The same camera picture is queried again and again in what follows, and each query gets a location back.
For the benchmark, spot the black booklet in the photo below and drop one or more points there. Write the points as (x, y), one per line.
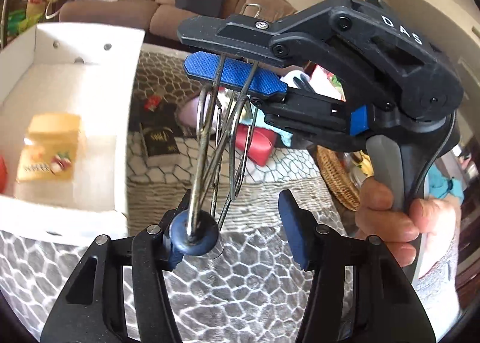
(158, 141)

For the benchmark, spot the patterned grey table mat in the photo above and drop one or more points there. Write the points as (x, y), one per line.
(253, 292)

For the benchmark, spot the red pouch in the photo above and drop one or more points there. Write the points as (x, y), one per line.
(261, 146)

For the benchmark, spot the dark blue cushion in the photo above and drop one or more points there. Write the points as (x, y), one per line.
(211, 8)

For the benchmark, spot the small red packet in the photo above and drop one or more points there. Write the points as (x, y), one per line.
(152, 102)

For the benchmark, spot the purple pouch in bag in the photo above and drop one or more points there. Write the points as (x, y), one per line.
(187, 114)

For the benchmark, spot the red twine ball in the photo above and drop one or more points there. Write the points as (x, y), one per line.
(3, 175)

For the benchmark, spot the wicker basket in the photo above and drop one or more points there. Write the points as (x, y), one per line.
(337, 179)

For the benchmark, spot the white cardboard box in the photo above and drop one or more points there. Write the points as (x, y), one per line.
(65, 98)

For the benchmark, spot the person's right hand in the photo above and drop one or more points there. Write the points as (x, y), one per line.
(436, 219)

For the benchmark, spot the green bag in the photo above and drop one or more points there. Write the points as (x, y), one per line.
(19, 22)

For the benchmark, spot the clear jar yellow lid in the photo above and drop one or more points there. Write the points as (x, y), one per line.
(50, 148)

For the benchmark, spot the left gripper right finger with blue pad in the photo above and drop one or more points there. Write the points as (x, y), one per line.
(385, 305)

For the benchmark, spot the metal wire whisk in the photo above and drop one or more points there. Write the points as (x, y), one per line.
(195, 230)

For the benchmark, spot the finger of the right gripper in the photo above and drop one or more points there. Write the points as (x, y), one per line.
(240, 36)
(262, 95)

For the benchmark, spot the teal knitted towel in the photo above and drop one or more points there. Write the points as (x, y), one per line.
(281, 136)

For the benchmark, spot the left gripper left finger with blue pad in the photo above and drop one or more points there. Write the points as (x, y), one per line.
(90, 307)

